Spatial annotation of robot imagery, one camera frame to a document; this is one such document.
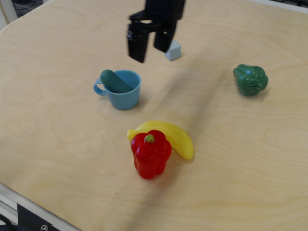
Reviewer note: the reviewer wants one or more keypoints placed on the light blue plastic cup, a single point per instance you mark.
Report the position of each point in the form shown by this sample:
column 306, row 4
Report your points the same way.
column 121, row 101

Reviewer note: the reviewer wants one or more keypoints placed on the dark green toy cucumber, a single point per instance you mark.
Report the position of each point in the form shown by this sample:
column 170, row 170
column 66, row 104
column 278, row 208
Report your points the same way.
column 113, row 82

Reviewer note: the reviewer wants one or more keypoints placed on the aluminium table edge frame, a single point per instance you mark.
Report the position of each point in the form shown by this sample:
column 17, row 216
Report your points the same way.
column 8, row 208

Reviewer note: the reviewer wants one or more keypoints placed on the red toy bell pepper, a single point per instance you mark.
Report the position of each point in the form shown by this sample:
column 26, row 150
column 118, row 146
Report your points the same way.
column 151, row 152

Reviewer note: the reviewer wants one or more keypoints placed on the green toy bell pepper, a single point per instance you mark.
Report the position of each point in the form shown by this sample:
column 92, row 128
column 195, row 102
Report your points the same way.
column 250, row 80

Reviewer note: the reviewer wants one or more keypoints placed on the black corner bracket with screw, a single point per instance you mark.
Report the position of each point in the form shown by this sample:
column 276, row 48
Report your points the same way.
column 35, row 220

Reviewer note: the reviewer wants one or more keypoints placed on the yellow toy banana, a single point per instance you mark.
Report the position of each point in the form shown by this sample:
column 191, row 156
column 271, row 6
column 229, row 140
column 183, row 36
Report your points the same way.
column 178, row 138

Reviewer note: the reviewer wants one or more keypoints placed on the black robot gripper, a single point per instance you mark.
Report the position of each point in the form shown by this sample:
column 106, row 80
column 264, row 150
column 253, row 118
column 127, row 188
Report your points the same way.
column 162, row 13

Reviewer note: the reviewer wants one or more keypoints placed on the light blue small cube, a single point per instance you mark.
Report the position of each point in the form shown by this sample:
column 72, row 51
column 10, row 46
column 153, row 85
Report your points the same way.
column 174, row 51

